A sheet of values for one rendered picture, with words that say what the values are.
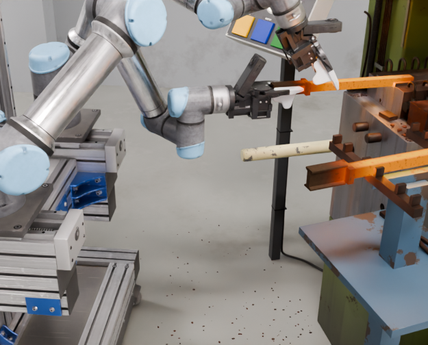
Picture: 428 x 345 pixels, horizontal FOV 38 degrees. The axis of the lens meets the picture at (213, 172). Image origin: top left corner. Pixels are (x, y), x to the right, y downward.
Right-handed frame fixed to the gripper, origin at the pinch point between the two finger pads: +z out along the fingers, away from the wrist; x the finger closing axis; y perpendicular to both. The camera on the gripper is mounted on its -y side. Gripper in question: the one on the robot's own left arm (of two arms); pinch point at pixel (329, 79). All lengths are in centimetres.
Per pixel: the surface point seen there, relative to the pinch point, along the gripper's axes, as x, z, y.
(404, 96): 7.7, 12.5, -14.9
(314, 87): 1.5, -1.0, 4.8
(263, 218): -89, 97, 35
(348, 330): 8, 81, 31
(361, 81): 1.5, 5.0, -7.7
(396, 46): -22.6, 15.6, -28.8
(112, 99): -259, 71, 81
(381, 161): 46.7, -3.6, 8.0
